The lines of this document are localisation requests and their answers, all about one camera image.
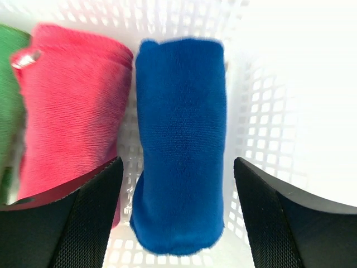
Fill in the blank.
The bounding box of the pink microfiber towel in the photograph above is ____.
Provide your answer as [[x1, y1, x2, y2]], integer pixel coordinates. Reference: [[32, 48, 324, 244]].
[[11, 23, 133, 199]]

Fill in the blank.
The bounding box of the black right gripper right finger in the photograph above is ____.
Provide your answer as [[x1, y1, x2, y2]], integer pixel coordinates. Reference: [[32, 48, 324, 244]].
[[234, 157, 356, 268]]

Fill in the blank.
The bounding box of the white plastic basket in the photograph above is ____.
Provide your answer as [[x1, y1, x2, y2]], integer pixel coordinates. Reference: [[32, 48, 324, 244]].
[[1, 1, 356, 267]]

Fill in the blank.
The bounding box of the blue microfiber towel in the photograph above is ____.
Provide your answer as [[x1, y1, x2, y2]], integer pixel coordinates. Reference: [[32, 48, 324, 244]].
[[130, 39, 226, 255]]

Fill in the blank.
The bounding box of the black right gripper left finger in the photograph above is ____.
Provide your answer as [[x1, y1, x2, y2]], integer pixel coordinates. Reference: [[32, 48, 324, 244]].
[[1, 157, 123, 267]]

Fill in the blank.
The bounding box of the green microfiber towel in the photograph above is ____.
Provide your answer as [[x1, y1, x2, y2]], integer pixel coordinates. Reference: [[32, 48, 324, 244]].
[[1, 24, 30, 204]]

